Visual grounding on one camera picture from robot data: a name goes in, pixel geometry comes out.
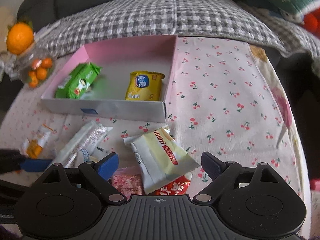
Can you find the pink nougat snack pack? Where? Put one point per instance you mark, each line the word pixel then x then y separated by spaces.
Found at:
pixel 128 184

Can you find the white blue bread pack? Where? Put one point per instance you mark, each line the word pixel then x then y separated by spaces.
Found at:
pixel 83 155

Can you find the grey checkered blanket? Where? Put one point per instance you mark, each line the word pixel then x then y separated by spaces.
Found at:
pixel 212 18

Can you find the red candy pack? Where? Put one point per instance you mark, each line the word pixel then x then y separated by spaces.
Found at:
pixel 177 187

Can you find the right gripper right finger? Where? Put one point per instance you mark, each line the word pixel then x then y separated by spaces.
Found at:
pixel 223 176

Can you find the pink and white box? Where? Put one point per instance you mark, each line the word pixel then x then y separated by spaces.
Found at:
pixel 117 59

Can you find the silver long snack pack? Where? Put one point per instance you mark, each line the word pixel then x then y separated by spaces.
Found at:
pixel 88 137

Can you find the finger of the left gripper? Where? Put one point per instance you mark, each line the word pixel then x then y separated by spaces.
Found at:
pixel 35 165

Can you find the cream red label pack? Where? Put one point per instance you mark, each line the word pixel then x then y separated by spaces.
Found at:
pixel 160 157

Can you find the large orange fruit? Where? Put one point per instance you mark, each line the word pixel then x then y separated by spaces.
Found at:
pixel 19 38

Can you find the yellow orange biscuit pack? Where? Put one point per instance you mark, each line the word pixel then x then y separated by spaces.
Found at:
pixel 34 146

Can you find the orange plush toy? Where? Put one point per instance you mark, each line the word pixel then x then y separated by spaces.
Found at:
pixel 311 22

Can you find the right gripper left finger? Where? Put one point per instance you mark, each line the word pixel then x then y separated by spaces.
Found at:
pixel 97 176

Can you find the cherry print tablecloth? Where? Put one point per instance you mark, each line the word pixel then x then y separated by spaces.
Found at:
pixel 226 99

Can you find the glass jar with tangerines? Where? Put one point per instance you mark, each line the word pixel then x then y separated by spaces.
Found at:
pixel 34 66

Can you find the green snack pack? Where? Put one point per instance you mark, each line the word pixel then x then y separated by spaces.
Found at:
pixel 78 81

